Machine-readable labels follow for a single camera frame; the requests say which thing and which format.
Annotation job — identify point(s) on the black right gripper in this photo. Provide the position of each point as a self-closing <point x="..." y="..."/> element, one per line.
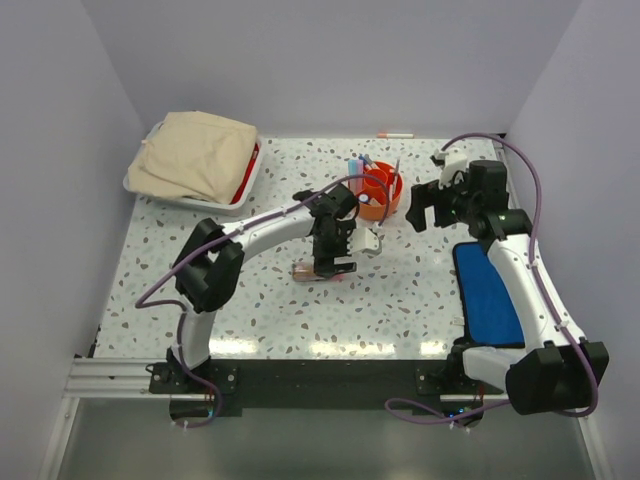
<point x="429" y="194"/>

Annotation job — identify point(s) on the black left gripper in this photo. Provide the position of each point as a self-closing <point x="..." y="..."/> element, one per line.
<point x="325" y="262"/>

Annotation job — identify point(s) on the pink cap clear tube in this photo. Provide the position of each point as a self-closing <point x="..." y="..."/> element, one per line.
<point x="304" y="272"/>

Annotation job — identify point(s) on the clear purple gel pen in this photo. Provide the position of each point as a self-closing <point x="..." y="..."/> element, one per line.
<point x="395" y="179"/>

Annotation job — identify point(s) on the grey cap acrylic marker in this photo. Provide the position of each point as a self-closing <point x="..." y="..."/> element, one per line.
<point x="368" y="163"/>

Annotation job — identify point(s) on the peach tip white marker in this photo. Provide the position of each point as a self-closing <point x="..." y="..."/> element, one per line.
<point x="390" y="135"/>

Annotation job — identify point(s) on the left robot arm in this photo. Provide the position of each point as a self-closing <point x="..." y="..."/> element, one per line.
<point x="211" y="261"/>

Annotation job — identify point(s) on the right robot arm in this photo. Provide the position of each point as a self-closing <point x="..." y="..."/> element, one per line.
<point x="557" y="369"/>

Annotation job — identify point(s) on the orange round organizer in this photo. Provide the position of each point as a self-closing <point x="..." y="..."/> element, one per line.
<point x="378" y="189"/>

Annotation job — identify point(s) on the red white tray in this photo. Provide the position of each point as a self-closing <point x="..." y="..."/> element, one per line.
<point x="245" y="180"/>

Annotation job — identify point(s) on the blue cloth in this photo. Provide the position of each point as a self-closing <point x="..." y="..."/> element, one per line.
<point x="490" y="318"/>

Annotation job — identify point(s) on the beige cloth bag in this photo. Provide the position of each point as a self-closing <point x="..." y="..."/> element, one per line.
<point x="192" y="155"/>

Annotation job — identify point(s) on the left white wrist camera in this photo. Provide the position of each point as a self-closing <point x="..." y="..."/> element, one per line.
<point x="364" y="240"/>

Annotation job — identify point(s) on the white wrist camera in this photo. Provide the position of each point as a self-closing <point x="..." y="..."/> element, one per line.
<point x="364" y="240"/>
<point x="453" y="164"/>

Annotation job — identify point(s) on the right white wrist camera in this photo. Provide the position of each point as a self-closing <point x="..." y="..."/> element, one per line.
<point x="453" y="164"/>

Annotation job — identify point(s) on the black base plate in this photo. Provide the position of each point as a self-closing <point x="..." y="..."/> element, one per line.
<point x="357" y="384"/>

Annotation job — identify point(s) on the aluminium frame rail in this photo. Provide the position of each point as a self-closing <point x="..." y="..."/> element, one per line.
<point x="127" y="378"/>

